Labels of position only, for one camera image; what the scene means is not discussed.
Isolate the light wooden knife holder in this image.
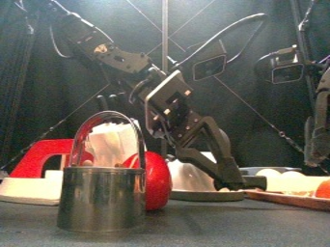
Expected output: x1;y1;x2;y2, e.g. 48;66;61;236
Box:
87;121;146;168

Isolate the grey blue bowl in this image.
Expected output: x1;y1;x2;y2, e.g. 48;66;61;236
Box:
238;166;302;177

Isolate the white toy egg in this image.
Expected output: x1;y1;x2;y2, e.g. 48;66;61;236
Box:
281;170;307;181
255;168;282;181

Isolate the red toy tomato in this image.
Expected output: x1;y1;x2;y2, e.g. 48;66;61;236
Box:
124;151;174;212

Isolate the pale yellow toy block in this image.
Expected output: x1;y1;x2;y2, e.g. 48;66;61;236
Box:
266;177;321;197

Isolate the orange round toy food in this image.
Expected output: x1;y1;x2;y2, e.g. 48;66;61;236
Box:
314;178;330;200

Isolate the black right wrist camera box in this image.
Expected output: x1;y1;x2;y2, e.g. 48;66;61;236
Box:
255;44;307;85

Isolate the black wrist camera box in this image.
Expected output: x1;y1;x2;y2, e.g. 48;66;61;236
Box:
191;40;230;82
255;44;307;85

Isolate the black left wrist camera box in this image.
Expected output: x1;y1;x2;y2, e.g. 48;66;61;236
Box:
191;40;230;82

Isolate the grey vertical frame pole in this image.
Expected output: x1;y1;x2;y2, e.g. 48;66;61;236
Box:
160;0;170;75

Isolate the steel pail with handle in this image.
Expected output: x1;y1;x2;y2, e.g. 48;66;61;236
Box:
55;110;148;233

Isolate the black camera cable loop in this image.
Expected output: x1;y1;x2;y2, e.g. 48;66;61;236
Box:
168;13;270;73

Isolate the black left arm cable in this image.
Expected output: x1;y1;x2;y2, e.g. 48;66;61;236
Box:
48;22;73;61

